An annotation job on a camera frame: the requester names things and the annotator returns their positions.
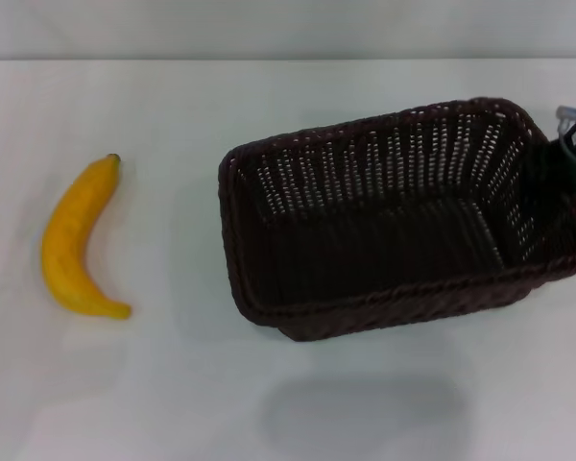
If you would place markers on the dark brown woven basket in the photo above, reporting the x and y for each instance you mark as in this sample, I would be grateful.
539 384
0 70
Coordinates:
365 259

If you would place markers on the yellow banana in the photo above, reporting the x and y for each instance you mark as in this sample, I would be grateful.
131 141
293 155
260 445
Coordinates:
62 249

